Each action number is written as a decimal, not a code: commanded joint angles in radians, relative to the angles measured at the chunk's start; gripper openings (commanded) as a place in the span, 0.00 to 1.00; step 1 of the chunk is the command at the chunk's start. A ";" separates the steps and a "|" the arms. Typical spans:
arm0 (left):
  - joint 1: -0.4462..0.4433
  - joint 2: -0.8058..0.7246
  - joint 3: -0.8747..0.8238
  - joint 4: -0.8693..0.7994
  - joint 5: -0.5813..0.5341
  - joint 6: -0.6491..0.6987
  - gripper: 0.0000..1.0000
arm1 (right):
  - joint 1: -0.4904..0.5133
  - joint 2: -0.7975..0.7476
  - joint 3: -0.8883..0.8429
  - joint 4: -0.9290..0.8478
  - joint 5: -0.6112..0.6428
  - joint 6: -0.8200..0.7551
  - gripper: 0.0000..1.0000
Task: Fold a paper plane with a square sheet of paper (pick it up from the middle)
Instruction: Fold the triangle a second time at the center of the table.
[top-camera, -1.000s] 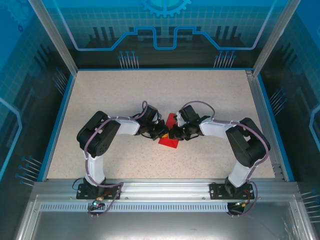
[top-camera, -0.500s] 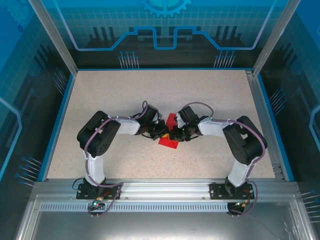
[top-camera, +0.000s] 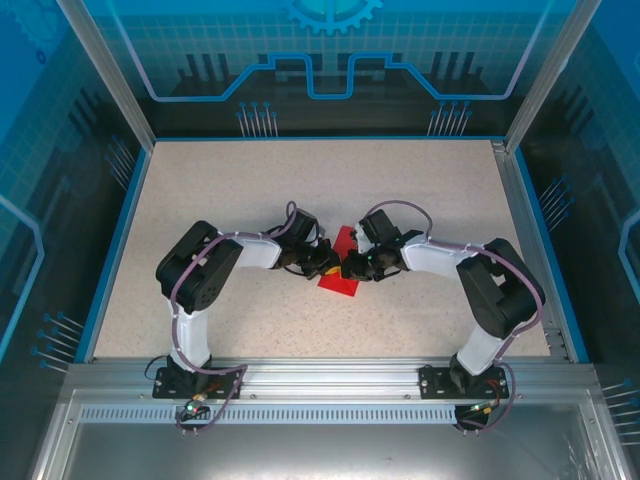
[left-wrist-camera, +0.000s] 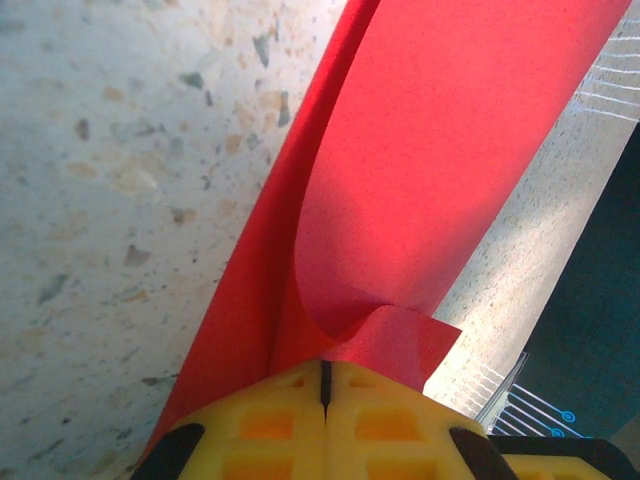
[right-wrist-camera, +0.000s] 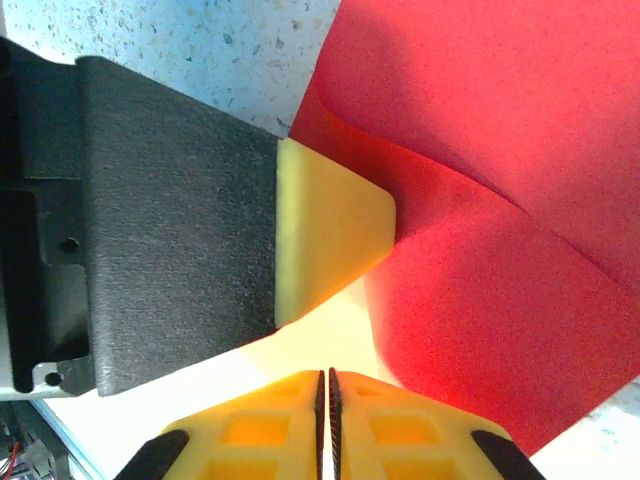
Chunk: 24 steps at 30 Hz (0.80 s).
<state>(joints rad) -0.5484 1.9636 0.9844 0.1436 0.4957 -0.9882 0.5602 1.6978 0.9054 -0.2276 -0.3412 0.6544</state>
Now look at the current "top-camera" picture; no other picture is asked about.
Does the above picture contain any red paper sheet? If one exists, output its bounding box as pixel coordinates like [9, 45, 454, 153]
[316, 225, 362, 300]

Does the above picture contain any blue table edge strip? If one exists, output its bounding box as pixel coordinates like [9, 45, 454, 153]
[81, 147, 154, 365]
[508, 148, 592, 365]

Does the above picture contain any yellow power connector with LED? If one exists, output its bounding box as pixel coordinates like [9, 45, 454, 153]
[467, 399, 503, 417]
[180, 393, 210, 420]

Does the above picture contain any grey metal tray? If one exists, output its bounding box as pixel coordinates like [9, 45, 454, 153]
[29, 389, 621, 480]

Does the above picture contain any blue grid print side panel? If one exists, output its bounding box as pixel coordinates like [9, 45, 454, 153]
[509, 0, 640, 480]
[0, 0, 151, 480]

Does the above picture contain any blue gear print panel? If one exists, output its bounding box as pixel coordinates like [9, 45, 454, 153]
[84, 0, 574, 139]

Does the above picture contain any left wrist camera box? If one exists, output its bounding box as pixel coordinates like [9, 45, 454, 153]
[285, 209, 321, 246]

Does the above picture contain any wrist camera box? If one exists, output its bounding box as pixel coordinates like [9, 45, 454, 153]
[351, 208, 402, 247]
[285, 209, 321, 246]

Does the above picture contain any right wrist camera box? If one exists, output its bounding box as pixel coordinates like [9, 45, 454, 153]
[351, 208, 402, 247]

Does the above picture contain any long aluminium base rail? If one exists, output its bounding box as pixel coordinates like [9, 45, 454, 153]
[64, 357, 601, 401]

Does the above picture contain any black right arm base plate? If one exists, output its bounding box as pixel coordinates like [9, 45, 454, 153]
[418, 364, 516, 401]

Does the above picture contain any slotted aluminium cable duct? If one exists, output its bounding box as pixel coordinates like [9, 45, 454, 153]
[77, 405, 461, 426]

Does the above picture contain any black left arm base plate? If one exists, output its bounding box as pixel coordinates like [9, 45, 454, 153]
[152, 367, 245, 400]

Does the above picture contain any aluminium table side rail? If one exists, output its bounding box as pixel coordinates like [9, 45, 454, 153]
[492, 139, 571, 362]

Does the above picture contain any aluminium frame post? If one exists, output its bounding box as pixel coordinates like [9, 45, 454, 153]
[53, 0, 157, 151]
[502, 0, 601, 154]

